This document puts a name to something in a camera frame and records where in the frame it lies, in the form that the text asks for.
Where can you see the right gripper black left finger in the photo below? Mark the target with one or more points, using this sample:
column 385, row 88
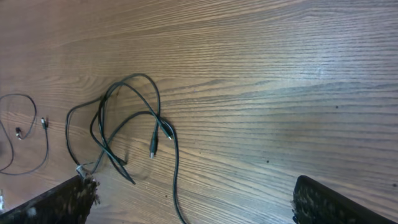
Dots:
column 67, row 203

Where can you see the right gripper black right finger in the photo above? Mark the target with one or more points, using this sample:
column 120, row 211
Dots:
column 315, row 203

